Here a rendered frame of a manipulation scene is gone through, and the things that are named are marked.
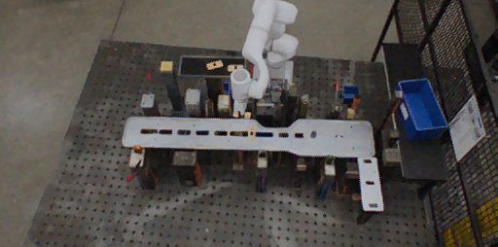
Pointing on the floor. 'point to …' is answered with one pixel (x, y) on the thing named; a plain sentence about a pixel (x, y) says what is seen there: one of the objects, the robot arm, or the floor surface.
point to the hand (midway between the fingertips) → (241, 112)
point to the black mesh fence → (449, 91)
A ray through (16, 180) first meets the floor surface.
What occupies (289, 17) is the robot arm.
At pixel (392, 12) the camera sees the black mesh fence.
